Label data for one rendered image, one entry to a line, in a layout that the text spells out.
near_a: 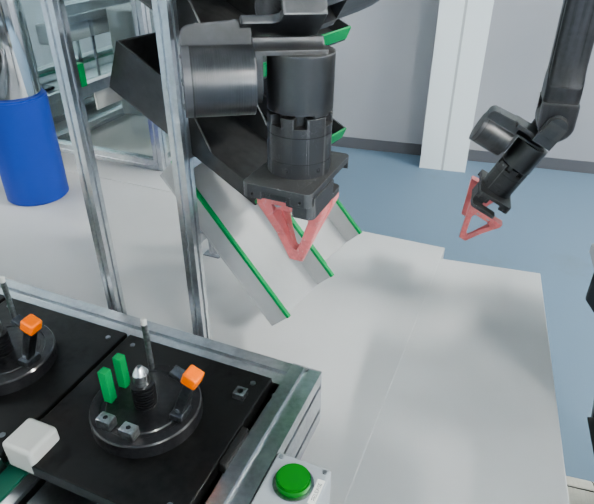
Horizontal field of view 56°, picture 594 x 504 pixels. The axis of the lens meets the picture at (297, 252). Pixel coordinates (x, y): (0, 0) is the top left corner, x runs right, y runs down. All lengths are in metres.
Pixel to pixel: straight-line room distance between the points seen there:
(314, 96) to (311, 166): 0.06
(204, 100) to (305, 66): 0.08
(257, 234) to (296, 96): 0.46
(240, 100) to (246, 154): 0.37
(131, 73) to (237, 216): 0.26
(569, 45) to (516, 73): 2.96
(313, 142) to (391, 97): 3.57
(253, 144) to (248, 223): 0.13
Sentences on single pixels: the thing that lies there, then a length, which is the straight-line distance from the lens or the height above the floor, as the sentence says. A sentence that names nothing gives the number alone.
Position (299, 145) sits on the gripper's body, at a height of 1.36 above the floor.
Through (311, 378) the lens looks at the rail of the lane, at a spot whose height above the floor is 0.96.
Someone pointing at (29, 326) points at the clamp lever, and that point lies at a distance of 0.80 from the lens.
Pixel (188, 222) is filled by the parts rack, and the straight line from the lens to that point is 0.81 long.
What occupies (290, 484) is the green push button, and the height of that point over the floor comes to 0.97.
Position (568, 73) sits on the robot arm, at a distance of 1.03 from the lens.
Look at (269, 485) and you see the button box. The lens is 0.70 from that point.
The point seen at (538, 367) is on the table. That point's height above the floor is 0.86.
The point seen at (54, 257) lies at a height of 0.86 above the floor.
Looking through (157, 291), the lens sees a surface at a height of 0.86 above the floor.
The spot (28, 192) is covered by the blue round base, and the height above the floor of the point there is 0.90.
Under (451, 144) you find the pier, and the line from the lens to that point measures 3.88.
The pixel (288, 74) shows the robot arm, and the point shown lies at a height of 1.41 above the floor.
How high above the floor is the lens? 1.53
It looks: 32 degrees down
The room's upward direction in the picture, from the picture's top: straight up
